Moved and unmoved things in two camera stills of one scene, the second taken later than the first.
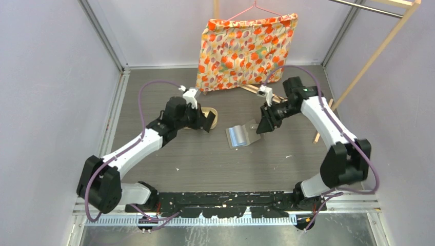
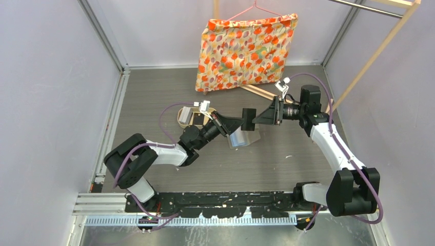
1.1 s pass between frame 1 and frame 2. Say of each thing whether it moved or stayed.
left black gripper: moved
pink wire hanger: stayed
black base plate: stayed
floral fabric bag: stayed
